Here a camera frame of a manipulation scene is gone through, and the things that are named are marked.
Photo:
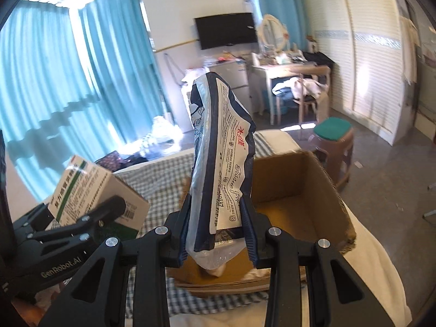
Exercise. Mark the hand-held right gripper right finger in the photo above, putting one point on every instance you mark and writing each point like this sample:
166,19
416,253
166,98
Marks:
250,238

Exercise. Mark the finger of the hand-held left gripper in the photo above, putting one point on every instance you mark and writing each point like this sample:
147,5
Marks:
109,207
35,219

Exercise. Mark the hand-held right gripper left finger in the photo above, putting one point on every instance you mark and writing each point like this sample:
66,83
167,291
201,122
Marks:
182,235

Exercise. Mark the white green medicine box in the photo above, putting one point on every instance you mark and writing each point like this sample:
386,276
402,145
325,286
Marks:
98,184

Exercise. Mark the brown cardboard box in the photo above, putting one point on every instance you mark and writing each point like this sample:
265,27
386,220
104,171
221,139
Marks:
299,190

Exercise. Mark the white navy tissue pack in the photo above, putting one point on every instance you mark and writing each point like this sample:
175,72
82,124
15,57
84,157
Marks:
221,143

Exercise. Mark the dark patterned cloth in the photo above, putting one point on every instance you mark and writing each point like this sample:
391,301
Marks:
115,161

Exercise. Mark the checked bed sheet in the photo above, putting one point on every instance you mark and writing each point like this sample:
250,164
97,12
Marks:
160,194

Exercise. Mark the pile of clear plastic bags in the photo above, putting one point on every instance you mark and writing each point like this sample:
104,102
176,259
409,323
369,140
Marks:
161,136

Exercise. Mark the brown plastic stool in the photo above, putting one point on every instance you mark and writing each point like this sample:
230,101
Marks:
335,156

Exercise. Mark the white duvet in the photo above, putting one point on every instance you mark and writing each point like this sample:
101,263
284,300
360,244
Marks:
374,279

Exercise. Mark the green stool cushion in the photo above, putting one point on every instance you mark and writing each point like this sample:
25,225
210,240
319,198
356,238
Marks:
332,127

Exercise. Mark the wooden chair with clothes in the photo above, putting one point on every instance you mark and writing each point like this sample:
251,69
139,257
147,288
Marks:
306,98

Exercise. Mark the silver fridge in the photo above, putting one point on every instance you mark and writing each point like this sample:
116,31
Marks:
235,75

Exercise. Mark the white wooden dressing table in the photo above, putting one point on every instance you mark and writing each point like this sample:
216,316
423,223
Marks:
289,70

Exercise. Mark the black bag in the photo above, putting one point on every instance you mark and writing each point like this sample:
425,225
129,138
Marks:
318,58

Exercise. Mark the white oval mirror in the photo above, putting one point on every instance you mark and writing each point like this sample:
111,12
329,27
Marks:
272,30

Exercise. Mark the white slatted wardrobe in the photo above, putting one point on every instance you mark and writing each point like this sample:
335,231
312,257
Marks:
361,58

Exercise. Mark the white hanging towel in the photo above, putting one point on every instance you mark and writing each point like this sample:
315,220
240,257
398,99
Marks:
408,47

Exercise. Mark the black wall television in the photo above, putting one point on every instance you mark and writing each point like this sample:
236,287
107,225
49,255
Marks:
226,30

